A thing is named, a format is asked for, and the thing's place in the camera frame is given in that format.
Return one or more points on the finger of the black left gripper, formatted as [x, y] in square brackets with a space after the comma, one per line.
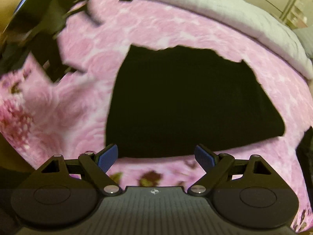
[45, 50]
[78, 7]

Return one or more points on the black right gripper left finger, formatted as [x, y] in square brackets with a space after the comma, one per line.
[64, 192]

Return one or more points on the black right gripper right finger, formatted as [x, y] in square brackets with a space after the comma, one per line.
[248, 193]

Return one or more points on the black zip-up fleece jacket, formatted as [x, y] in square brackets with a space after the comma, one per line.
[165, 102]

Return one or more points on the stack of folded dark clothes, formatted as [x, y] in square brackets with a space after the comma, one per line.
[304, 153]

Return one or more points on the pink rose pattern blanket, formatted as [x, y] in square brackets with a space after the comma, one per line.
[40, 118]

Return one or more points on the grey striped pillow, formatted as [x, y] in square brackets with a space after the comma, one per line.
[305, 35]

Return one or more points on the cream dressing table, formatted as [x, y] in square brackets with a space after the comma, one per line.
[297, 14]

